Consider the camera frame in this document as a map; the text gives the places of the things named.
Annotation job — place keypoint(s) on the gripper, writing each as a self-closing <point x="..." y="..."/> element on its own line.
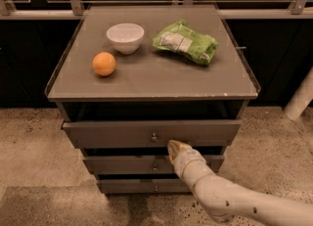
<point x="184" y="161"/>

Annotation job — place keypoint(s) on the grey top drawer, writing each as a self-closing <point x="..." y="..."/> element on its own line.
<point x="150" y="134"/>

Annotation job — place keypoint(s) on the grey drawer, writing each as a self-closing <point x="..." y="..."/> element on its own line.
<point x="150" y="134"/>
<point x="142" y="186"/>
<point x="119" y="165"/>

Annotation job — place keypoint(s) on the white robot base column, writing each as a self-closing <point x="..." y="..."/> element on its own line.
<point x="301" y="98"/>

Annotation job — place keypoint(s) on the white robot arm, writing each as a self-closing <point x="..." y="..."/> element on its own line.
<point x="223" y="200"/>

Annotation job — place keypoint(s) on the grey middle drawer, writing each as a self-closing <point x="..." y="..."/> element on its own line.
<point x="119" y="165"/>

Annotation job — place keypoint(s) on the grey bottom drawer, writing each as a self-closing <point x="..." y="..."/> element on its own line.
<point x="142" y="186"/>

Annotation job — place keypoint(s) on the grey drawer cabinet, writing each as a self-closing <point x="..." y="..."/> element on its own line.
<point x="151" y="84"/>

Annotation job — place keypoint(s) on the green snack bag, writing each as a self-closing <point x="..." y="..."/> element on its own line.
<point x="180" y="39"/>

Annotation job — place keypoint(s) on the orange fruit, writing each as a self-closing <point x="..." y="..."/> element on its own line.
<point x="104" y="64"/>

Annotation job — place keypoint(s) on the white ceramic bowl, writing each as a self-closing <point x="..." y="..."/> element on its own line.
<point x="125" y="38"/>

